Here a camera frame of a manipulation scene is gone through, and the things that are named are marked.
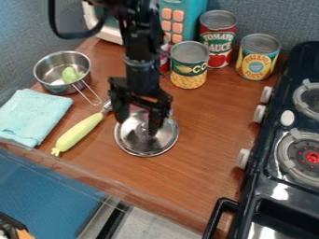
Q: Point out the red tomato sauce can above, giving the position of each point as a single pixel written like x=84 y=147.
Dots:
x=219 y=40

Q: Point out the toy stove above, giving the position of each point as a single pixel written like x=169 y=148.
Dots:
x=286 y=140

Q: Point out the silver lid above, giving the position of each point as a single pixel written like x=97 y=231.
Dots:
x=143 y=144

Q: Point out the green toy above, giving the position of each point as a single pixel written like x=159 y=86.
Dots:
x=72 y=75

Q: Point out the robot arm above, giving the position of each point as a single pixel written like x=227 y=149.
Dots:
x=139 y=34

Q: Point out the yellow corn can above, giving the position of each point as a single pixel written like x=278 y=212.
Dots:
x=189 y=70

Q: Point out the silver pot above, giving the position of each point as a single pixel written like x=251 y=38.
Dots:
x=54 y=70

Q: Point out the toy microwave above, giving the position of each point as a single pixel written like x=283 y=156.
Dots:
x=187 y=18

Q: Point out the yellow tool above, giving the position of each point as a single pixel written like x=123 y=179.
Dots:
x=79 y=130

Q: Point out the yellow pineapple can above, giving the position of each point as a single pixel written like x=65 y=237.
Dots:
x=255 y=60

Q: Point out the blue cloth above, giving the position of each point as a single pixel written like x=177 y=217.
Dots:
x=31 y=115

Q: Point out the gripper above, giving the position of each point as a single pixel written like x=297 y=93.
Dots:
x=141 y=87

